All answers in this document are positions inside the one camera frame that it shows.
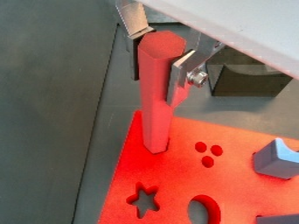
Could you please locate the red shape-sorter block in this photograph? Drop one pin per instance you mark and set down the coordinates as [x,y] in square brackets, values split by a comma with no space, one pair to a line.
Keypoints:
[206,167]

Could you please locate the short blue arch peg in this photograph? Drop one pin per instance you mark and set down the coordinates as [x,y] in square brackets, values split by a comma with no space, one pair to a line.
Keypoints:
[277,160]

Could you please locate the tall blue rectangular peg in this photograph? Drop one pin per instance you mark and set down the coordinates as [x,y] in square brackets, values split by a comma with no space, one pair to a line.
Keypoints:
[278,219]

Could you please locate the red hexagon bar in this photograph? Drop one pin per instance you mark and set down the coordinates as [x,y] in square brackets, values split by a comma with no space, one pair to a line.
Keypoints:
[160,48]

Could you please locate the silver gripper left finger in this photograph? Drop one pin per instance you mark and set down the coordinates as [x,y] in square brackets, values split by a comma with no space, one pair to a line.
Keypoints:
[136,26]

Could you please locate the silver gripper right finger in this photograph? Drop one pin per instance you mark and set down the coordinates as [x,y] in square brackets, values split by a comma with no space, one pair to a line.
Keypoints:
[189,68]

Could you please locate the black curved holder stand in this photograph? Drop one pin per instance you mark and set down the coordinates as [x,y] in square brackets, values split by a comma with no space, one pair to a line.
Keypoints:
[238,75]

